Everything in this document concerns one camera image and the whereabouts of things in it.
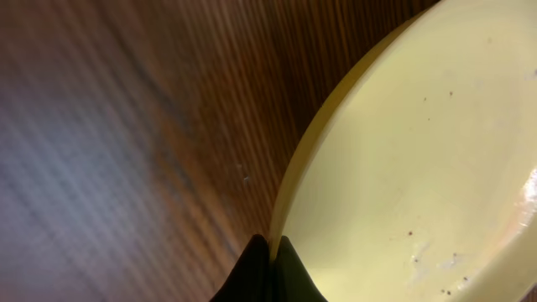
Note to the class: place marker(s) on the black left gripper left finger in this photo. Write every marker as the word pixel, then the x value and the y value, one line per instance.
pixel 247 282

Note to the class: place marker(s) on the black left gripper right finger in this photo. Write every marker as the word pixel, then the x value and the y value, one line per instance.
pixel 290 280

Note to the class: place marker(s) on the yellow plate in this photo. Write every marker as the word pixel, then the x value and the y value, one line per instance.
pixel 416 180

